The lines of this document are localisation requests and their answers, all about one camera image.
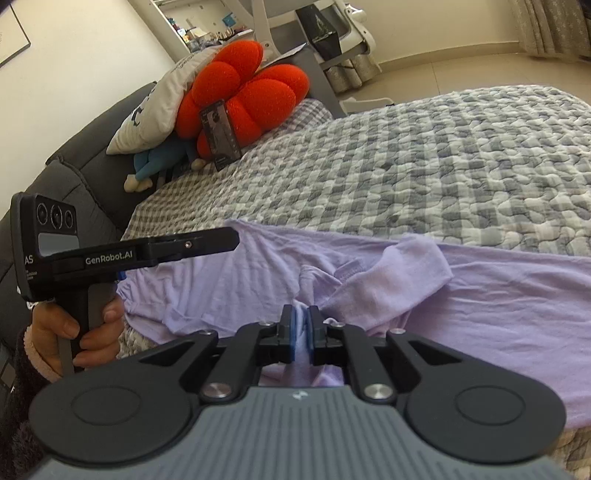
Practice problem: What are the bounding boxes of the purple long-sleeve shirt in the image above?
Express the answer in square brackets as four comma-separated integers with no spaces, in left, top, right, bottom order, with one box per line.
[115,219,591,432]

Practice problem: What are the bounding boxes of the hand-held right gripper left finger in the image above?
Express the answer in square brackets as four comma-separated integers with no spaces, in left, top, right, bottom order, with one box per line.
[139,305,298,401]

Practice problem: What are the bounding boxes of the beige printed pillow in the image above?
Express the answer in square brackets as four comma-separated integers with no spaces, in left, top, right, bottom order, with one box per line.
[106,44,222,155]

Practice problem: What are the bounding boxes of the white paper sheet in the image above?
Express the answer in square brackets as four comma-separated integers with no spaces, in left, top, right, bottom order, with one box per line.
[263,44,308,63]

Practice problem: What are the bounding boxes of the white office chair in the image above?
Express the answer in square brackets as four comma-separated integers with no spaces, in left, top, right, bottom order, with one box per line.
[249,0,393,114]

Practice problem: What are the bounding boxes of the person's left forearm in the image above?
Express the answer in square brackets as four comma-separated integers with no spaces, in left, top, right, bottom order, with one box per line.
[0,323,63,480]

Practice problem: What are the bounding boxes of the grey checked quilted blanket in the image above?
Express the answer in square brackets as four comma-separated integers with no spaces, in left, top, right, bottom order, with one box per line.
[117,84,591,480]

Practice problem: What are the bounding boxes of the blue plush toy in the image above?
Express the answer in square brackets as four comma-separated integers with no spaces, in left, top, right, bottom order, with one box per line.
[123,138,208,193]

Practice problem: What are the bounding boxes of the red flower cushion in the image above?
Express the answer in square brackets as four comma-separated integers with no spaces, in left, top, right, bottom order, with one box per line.
[177,41,310,160]

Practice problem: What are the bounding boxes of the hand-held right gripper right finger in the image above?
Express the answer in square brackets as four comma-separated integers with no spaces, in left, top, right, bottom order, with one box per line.
[305,305,455,400]

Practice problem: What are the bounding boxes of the black smartphone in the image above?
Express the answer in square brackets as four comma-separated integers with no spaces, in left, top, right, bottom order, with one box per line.
[198,99,243,172]

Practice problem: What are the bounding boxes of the black hanging bag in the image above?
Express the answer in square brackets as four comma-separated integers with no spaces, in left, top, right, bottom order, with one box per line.
[295,6,343,61]

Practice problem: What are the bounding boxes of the framed wall picture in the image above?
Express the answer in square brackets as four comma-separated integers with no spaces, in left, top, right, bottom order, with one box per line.
[0,4,33,70]

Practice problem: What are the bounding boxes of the person's left hand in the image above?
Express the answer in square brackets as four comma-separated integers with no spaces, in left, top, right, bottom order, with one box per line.
[27,295,126,378]

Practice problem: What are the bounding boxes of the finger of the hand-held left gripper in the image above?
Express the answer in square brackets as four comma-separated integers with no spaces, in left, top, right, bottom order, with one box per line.
[141,225,241,268]

